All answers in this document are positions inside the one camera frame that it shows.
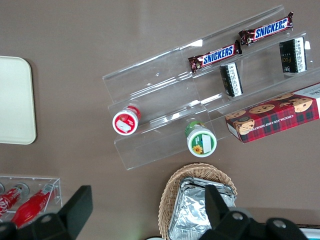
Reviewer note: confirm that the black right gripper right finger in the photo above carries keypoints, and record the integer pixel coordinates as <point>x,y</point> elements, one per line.
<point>217,215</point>

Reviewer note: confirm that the Snickers chocolate bar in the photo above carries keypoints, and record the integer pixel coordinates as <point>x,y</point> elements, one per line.
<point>268,27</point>
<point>216,55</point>

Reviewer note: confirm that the red lid yogurt cup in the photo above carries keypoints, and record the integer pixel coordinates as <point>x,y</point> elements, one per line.
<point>125,123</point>

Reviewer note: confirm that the cream rectangular tray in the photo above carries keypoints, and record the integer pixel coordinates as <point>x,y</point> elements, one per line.
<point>15,100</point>

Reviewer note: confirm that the small black chocolate box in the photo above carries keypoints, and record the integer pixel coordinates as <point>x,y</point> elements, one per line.
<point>292,56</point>
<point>231,80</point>

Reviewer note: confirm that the red tartan cookie box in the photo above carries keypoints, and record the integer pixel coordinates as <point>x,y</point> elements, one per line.
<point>275,115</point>

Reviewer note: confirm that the clear acrylic stepped stand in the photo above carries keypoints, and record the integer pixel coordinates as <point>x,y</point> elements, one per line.
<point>155,82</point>
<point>262,75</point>

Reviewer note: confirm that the oval wicker basket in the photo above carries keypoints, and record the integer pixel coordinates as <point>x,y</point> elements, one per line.
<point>170,192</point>

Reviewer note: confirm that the white snack tray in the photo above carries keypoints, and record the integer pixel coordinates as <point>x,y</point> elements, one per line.
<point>310,233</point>

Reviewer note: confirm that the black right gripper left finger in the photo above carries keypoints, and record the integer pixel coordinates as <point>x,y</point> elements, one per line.
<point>75,210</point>

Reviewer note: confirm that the red cola bottle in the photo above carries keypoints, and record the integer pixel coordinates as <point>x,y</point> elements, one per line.
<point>10,200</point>
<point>30,207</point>

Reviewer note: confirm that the clear acrylic bottle rack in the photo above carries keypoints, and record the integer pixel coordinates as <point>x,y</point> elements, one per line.
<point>56,190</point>

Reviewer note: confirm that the green lid yogurt cup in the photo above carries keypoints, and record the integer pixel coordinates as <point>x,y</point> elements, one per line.
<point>202,143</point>

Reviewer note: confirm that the aluminium foil tray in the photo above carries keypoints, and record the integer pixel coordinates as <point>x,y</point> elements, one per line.
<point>190,212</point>

